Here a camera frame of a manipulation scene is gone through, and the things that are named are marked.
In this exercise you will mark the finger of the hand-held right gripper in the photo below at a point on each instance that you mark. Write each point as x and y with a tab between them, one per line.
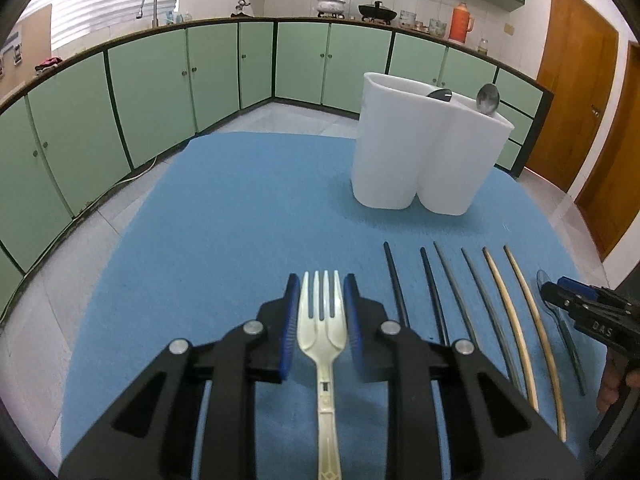
575	284
560	300

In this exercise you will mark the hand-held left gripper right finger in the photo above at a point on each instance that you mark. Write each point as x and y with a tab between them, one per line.
352	330

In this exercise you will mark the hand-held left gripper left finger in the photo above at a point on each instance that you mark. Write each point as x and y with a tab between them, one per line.
292	330

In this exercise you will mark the wooden chopstick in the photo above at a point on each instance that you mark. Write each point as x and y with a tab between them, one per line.
510	305
532	310

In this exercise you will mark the cream plastic fork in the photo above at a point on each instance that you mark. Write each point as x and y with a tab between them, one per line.
321	342

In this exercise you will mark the clear plastic spoon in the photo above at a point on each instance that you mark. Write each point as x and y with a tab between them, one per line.
570	350

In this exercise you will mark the black chopstick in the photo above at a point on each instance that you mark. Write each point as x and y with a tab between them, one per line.
396	285
435	295

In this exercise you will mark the grey chopstick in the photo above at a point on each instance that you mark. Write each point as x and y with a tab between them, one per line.
487	295
456	290

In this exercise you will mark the white utensil holder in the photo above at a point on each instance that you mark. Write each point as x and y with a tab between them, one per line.
400	150

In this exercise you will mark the person's right hand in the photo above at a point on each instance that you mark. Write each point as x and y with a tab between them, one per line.
611	385

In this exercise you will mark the wooden door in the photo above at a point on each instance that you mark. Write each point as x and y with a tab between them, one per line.
617	170
570	85

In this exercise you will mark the blue table cloth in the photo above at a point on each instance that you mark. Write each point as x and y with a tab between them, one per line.
240	220

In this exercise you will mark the metal spoon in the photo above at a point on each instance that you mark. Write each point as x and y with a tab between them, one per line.
487	99

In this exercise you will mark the black spoon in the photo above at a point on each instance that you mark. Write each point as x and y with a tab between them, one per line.
441	94

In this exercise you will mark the glass jar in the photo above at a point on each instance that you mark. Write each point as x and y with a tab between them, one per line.
483	46

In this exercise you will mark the green kitchen base cabinets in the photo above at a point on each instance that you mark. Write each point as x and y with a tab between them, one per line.
150	95

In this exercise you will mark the orange thermos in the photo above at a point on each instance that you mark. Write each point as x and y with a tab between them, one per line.
460	22

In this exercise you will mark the glass cup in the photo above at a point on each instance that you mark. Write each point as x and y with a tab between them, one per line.
437	27

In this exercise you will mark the black wok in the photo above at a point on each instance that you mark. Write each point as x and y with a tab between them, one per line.
377	11

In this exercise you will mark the white cooking pot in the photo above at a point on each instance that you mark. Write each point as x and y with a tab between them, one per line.
330	6

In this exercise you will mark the small metal kettle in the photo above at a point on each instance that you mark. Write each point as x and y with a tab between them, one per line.
242	8

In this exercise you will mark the metal faucet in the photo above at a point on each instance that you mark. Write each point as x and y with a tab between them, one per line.
150	0

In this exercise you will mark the red cloth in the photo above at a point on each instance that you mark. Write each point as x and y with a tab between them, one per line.
48	63

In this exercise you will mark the wall switch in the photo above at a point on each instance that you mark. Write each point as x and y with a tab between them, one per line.
508	29

